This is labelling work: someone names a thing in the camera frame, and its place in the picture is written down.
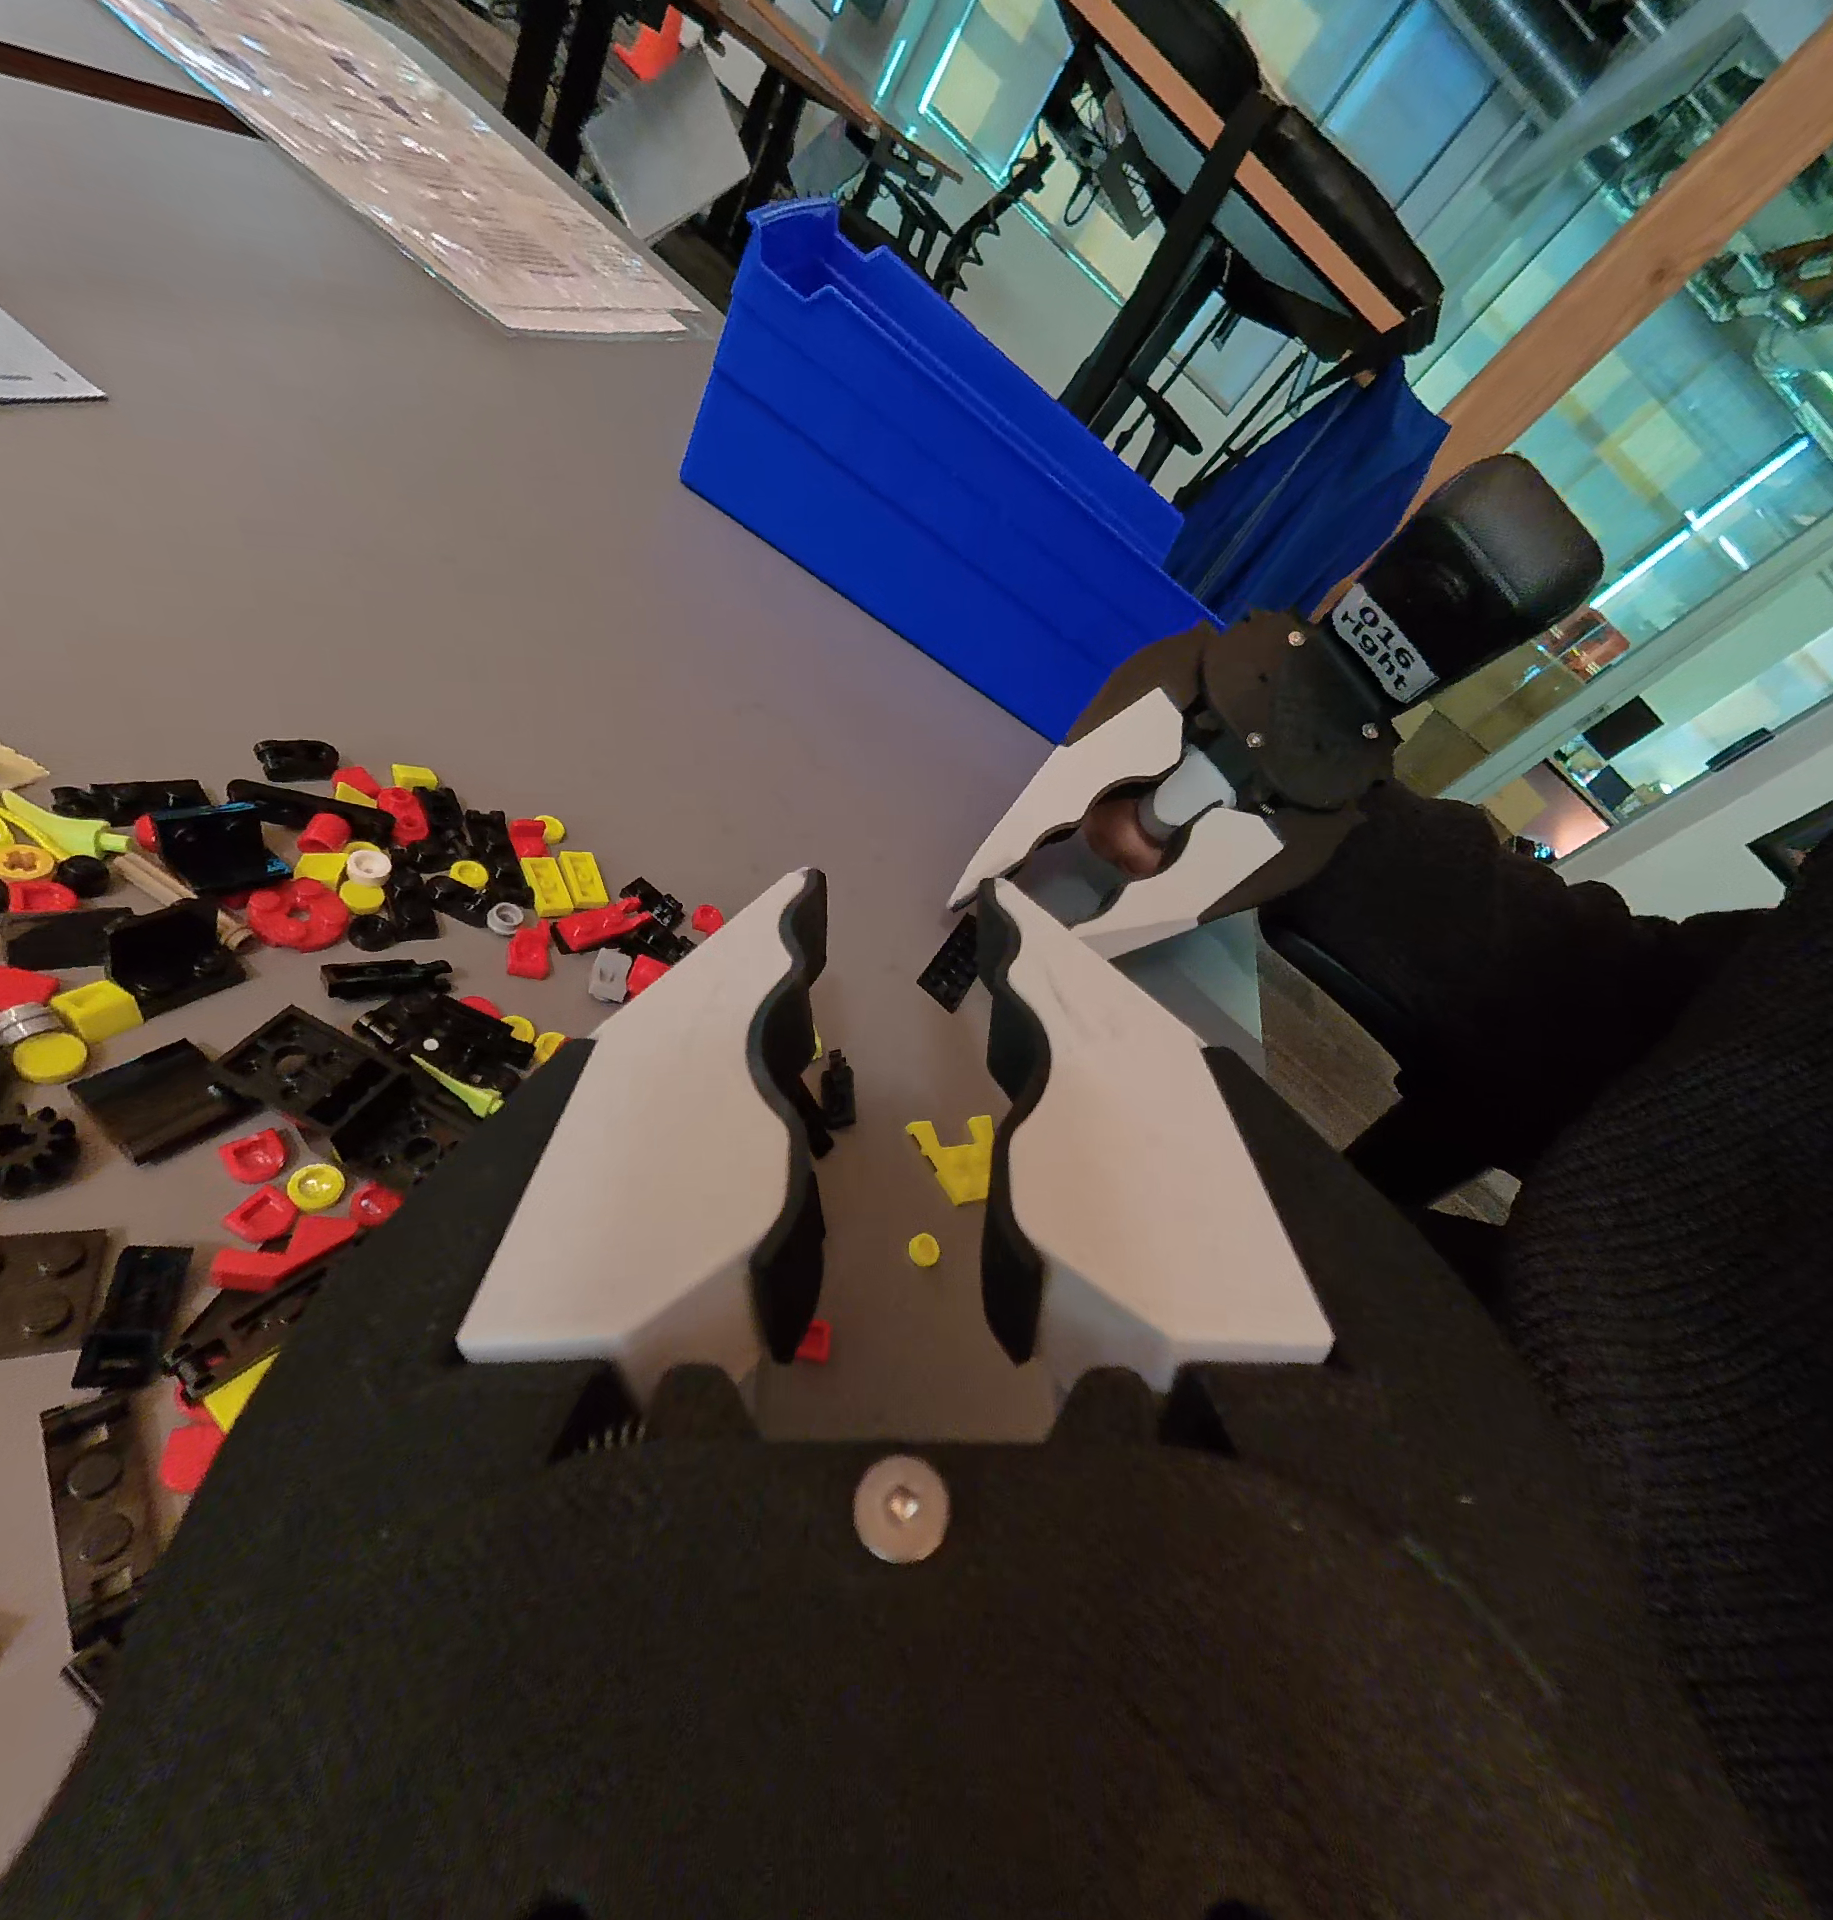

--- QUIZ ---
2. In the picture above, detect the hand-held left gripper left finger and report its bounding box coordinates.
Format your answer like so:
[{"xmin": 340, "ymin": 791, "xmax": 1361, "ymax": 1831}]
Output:
[{"xmin": 454, "ymin": 868, "xmax": 831, "ymax": 1369}]

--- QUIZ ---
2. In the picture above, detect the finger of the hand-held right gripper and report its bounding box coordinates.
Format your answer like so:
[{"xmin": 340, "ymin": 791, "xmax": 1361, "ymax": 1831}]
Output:
[
  {"xmin": 1066, "ymin": 802, "xmax": 1291, "ymax": 963},
  {"xmin": 943, "ymin": 684, "xmax": 1195, "ymax": 917}
]

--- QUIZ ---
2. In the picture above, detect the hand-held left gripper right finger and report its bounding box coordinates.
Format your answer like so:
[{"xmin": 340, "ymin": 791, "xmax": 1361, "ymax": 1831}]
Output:
[{"xmin": 973, "ymin": 884, "xmax": 1337, "ymax": 1389}]

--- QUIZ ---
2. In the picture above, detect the pile of lego pieces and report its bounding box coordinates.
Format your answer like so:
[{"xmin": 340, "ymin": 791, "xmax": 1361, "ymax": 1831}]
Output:
[{"xmin": 0, "ymin": 721, "xmax": 730, "ymax": 1713}]

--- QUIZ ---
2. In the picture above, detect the person's right forearm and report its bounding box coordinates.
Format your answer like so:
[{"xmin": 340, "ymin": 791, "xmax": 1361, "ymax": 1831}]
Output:
[{"xmin": 1259, "ymin": 778, "xmax": 1757, "ymax": 1218}]

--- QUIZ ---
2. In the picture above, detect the lego instruction booklet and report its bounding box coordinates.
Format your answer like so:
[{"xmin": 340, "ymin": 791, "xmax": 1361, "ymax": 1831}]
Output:
[{"xmin": 0, "ymin": 274, "xmax": 110, "ymax": 408}]

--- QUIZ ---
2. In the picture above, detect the wood-edged black desk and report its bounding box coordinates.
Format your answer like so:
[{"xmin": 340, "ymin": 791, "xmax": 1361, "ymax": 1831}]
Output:
[{"xmin": 1058, "ymin": 0, "xmax": 1444, "ymax": 439}]

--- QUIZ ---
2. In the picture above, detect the wooden beam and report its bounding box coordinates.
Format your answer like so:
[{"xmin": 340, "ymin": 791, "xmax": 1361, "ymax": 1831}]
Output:
[{"xmin": 1418, "ymin": 0, "xmax": 1833, "ymax": 489}]

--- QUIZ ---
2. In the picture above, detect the person's black sweater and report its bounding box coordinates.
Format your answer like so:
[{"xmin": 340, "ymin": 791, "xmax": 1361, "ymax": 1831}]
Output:
[{"xmin": 1485, "ymin": 796, "xmax": 1833, "ymax": 1920}]

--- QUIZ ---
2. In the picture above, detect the grey metal panel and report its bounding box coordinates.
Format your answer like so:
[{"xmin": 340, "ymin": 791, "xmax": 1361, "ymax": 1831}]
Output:
[{"xmin": 581, "ymin": 51, "xmax": 757, "ymax": 244}]

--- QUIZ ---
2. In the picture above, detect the laminated instruction sheet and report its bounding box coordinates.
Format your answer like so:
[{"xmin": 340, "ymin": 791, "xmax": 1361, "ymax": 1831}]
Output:
[{"xmin": 99, "ymin": 0, "xmax": 712, "ymax": 341}]

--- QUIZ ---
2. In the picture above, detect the yellow lego bracket piece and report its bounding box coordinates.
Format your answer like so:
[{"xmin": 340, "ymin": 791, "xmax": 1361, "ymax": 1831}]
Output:
[{"xmin": 905, "ymin": 1115, "xmax": 997, "ymax": 1209}]

